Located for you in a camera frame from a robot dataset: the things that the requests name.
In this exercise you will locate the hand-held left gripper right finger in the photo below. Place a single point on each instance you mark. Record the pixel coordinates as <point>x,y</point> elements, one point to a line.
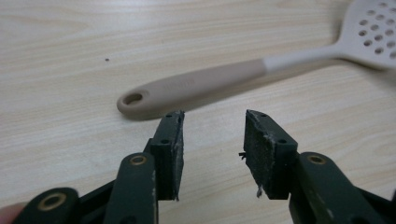
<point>267,155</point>

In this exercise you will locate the beige slotted spatula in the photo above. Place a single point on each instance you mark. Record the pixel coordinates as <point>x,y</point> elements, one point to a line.
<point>199,84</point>

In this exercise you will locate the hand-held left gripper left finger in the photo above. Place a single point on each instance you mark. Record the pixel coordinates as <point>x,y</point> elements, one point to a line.
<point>168,161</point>

